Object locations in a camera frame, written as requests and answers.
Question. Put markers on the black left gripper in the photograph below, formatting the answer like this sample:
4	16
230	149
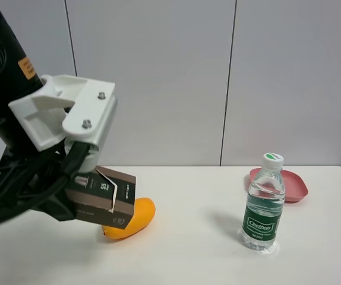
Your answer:
37	181

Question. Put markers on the brown coffee capsule box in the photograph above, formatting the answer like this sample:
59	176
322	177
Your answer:
103	196

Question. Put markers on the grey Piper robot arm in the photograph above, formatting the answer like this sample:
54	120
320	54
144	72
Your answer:
17	79

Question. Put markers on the yellow mango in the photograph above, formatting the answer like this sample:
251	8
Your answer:
144	212

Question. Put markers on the clear water bottle green label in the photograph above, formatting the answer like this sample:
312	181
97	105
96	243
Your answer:
264	206

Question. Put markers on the pink plastic plate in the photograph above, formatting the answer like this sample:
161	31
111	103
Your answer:
295	188

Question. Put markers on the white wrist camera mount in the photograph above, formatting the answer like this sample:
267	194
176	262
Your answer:
70	109

